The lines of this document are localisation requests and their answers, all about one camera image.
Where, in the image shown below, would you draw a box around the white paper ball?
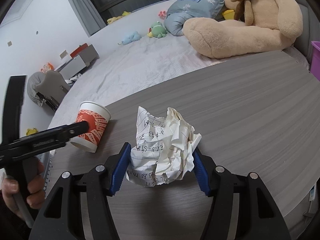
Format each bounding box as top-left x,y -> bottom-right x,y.
126,106 -> 202,187

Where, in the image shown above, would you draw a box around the person's left hand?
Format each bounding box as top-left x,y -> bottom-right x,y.
1,157 -> 45,224

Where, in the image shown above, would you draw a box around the red box on desk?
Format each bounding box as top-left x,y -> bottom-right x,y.
70,43 -> 88,58

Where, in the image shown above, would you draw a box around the green frog plush toy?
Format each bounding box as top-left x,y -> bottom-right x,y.
147,21 -> 167,38

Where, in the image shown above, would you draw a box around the yellow plush on windowsill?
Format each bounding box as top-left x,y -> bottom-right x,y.
107,11 -> 131,25

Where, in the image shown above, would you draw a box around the grey clothes on chair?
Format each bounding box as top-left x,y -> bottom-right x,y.
27,72 -> 45,107

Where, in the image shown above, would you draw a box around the yellow plastic bag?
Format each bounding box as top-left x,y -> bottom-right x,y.
25,128 -> 38,136

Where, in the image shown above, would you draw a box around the grey floating desk drawer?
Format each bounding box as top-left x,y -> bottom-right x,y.
55,44 -> 99,80

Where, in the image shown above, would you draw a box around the pink plush toy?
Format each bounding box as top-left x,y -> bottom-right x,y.
158,10 -> 167,20

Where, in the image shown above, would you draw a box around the red white paper cup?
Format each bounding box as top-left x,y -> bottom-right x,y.
71,101 -> 111,153

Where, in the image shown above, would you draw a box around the grey upholstered chair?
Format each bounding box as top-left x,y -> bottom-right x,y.
35,70 -> 70,111

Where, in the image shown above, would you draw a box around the grey blue folded duvet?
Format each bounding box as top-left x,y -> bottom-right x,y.
164,0 -> 227,36

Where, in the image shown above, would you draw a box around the light blue plush toy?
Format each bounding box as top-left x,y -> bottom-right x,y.
118,31 -> 142,45

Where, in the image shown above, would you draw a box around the large beige teddy bear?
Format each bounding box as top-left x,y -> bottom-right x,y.
183,0 -> 303,59

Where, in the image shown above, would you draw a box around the bed with checked sheet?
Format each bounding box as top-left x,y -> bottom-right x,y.
47,0 -> 311,131

